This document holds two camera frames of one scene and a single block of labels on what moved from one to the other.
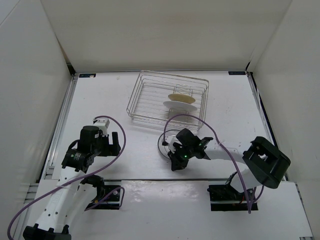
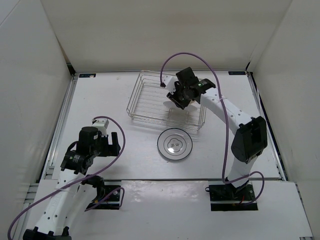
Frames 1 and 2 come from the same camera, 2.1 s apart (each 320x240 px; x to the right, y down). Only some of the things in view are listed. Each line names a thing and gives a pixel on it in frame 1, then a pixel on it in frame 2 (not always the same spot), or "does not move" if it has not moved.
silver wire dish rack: [177, 101] does not move
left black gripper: [111, 149] does not move
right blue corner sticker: [237, 73] does not move
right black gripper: [176, 164] → [174, 98]
